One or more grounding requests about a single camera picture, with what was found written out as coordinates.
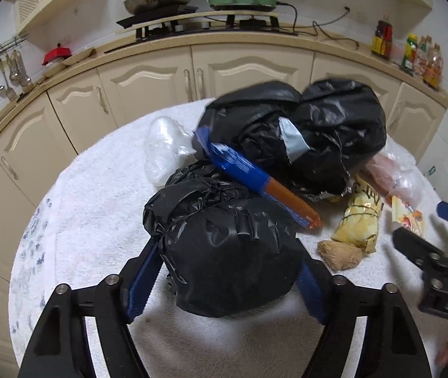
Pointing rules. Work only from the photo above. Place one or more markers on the cream kitchen cabinet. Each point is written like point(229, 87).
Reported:
point(247, 71)

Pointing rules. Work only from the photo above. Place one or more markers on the black gas stove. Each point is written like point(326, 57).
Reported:
point(157, 15)

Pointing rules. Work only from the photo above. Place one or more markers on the large taped black garbage bag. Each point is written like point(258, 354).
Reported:
point(338, 126)

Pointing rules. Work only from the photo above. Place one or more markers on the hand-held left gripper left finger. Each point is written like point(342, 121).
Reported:
point(143, 283)

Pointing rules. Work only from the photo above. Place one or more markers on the white table towel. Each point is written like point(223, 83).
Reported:
point(90, 212)

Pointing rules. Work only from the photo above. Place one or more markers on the pink clear plastic bag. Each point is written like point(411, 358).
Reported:
point(385, 173)

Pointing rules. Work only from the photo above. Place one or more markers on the yellow chip bag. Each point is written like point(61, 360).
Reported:
point(356, 220)

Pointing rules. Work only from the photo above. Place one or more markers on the red kitchen gadget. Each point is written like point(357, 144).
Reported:
point(56, 56)

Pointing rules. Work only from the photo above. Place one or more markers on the blue orange snack wrapper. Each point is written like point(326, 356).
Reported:
point(231, 163)

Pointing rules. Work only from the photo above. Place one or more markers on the dark sauce bottle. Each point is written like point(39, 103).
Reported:
point(382, 43)

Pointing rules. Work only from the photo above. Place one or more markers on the metal wall rack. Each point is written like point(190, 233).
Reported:
point(5, 49)

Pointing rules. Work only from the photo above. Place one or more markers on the green label bottle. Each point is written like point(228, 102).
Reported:
point(409, 57)

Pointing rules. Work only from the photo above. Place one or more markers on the yellow snack packet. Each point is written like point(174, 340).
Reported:
point(409, 216)

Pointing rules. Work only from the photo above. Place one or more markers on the small oil bottle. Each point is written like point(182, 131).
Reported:
point(424, 61)
point(434, 69)

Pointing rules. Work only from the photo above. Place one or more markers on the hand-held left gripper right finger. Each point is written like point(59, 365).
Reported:
point(312, 295)

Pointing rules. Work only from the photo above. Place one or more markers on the ginger piece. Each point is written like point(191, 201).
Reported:
point(338, 256)

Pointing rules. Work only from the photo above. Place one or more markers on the small black garbage bag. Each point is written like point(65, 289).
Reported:
point(224, 244)

